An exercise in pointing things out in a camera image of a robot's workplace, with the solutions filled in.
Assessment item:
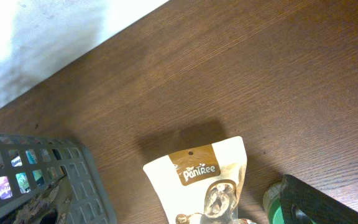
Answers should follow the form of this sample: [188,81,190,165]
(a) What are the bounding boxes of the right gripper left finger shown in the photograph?
[0,176,73,224]

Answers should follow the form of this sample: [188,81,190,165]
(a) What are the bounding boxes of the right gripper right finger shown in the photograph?
[279,174,358,224]

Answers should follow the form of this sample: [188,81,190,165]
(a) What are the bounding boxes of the green lidded jar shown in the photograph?
[262,182,316,224]

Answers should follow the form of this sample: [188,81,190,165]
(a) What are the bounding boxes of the grey plastic shopping basket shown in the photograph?
[0,134,117,223]

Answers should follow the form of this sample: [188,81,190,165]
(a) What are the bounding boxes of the Kleenex tissue multipack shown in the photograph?
[0,149,46,208]

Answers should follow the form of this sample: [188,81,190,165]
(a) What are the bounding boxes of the white brown mushroom pouch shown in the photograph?
[143,136,248,224]

